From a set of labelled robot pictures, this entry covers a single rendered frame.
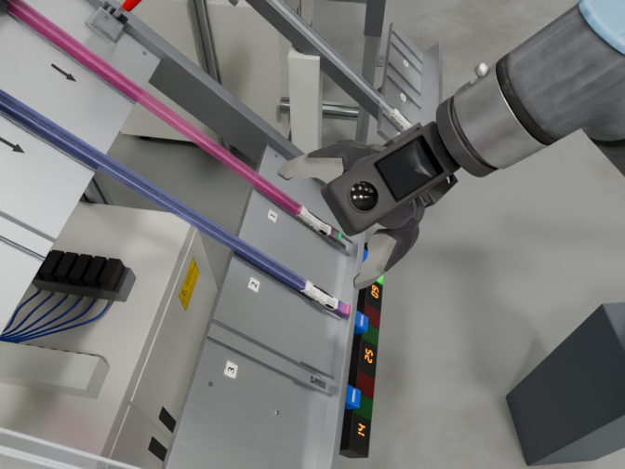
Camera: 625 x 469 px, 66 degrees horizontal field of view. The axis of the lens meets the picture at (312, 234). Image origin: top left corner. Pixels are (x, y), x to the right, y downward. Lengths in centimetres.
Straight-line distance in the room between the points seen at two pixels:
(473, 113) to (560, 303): 136
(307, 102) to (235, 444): 68
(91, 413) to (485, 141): 66
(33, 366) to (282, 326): 39
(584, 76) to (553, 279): 141
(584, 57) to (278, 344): 44
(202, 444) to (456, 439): 98
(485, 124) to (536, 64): 5
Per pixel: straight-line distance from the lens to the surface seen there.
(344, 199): 36
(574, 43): 36
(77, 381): 79
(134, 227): 96
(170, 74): 69
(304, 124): 104
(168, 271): 88
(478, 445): 144
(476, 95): 39
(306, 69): 96
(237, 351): 56
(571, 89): 36
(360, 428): 71
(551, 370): 124
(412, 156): 40
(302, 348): 63
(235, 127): 72
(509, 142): 38
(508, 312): 162
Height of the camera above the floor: 134
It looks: 54 degrees down
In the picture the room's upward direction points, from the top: straight up
